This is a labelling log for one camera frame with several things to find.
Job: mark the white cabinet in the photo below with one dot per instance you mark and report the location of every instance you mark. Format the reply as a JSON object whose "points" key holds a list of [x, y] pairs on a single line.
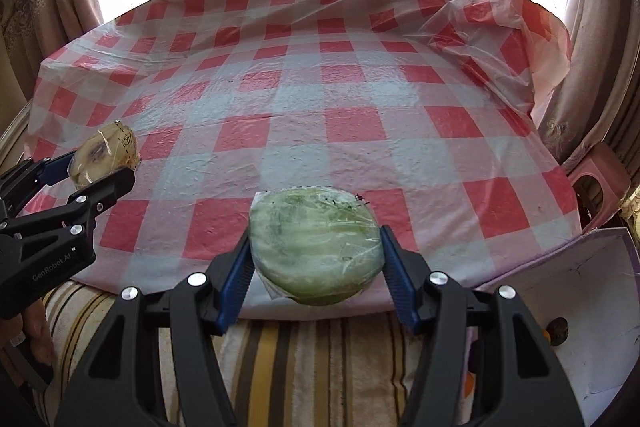
{"points": [[12, 132]]}

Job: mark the patterned beige curtain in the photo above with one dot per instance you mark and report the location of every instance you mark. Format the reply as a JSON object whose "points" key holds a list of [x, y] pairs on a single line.
{"points": [[600, 57], [50, 7]]}

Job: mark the large green fruit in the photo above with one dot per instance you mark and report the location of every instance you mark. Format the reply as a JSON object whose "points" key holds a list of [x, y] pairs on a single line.
{"points": [[315, 247]]}

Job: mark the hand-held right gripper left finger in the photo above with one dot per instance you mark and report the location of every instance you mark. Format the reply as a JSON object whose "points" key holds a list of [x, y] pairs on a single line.
{"points": [[235, 287]]}

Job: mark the person's left hand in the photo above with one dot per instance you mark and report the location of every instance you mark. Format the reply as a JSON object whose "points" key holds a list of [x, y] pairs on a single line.
{"points": [[37, 332]]}

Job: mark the yellow-green fruit half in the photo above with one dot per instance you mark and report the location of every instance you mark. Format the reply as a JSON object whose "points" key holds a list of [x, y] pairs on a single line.
{"points": [[105, 149]]}

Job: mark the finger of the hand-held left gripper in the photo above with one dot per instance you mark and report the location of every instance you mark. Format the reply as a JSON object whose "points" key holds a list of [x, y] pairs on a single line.
{"points": [[55, 169], [107, 189]]}

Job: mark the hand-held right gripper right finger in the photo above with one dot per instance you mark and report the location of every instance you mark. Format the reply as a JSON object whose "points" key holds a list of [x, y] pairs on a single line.
{"points": [[400, 282]]}

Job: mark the red white checkered tablecloth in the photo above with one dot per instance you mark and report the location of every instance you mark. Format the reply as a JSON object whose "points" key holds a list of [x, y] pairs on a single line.
{"points": [[350, 107]]}

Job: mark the pink plastic stool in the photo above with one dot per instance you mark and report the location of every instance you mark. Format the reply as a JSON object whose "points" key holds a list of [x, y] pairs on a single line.
{"points": [[597, 179]]}

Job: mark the striped towel blanket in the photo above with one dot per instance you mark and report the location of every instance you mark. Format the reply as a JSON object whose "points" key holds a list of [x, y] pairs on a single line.
{"points": [[300, 367]]}

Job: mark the purple cardboard box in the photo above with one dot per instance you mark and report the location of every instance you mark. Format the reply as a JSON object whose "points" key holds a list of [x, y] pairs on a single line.
{"points": [[575, 267]]}

